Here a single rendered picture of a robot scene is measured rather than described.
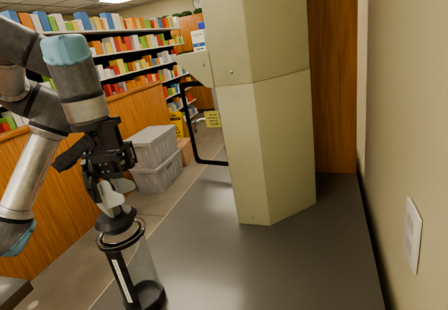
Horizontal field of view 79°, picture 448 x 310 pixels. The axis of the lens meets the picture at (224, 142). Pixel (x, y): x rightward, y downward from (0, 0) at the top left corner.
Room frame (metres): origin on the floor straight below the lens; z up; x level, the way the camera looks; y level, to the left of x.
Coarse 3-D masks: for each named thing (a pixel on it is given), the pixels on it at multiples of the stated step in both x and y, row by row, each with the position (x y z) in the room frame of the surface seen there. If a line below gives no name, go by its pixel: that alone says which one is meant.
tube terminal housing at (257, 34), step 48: (240, 0) 0.74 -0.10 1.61; (288, 0) 0.79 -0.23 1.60; (240, 48) 0.74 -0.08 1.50; (288, 48) 0.78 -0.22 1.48; (240, 96) 0.75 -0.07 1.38; (288, 96) 0.78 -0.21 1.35; (240, 144) 0.76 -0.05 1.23; (288, 144) 0.77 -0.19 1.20; (240, 192) 0.77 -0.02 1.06; (288, 192) 0.77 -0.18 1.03
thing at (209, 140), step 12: (192, 96) 1.20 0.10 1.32; (204, 96) 1.16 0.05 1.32; (216, 96) 1.13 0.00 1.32; (192, 108) 1.20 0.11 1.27; (204, 108) 1.17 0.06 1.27; (216, 108) 1.14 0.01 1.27; (192, 120) 1.21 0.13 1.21; (204, 120) 1.18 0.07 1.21; (216, 120) 1.14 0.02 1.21; (204, 132) 1.18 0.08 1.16; (216, 132) 1.15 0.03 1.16; (204, 144) 1.19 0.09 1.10; (216, 144) 1.15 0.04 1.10; (204, 156) 1.20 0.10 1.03; (216, 156) 1.16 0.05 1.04
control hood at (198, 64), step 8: (176, 56) 0.82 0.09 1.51; (184, 56) 0.80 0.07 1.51; (192, 56) 0.79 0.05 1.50; (200, 56) 0.79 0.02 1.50; (208, 56) 0.78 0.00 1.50; (184, 64) 0.81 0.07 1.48; (192, 64) 0.80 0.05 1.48; (200, 64) 0.79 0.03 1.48; (208, 64) 0.78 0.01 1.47; (192, 72) 0.80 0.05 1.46; (200, 72) 0.79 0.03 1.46; (208, 72) 0.78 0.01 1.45; (200, 80) 0.79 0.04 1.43; (208, 80) 0.78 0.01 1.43
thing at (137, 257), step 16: (144, 224) 0.53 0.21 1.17; (96, 240) 0.50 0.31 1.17; (112, 240) 0.54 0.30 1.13; (128, 240) 0.48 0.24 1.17; (144, 240) 0.52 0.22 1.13; (128, 256) 0.48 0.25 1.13; (144, 256) 0.51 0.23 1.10; (112, 272) 0.50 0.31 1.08; (144, 272) 0.49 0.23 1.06; (144, 288) 0.49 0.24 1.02; (160, 288) 0.52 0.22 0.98; (144, 304) 0.48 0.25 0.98
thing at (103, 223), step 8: (128, 208) 0.54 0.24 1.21; (104, 216) 0.52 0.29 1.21; (120, 216) 0.51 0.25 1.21; (128, 216) 0.51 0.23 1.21; (96, 224) 0.50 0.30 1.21; (104, 224) 0.49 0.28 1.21; (112, 224) 0.49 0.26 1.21; (120, 224) 0.49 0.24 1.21; (128, 224) 0.50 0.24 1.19; (104, 232) 0.49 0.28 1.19; (112, 232) 0.49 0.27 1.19; (120, 232) 0.49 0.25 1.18
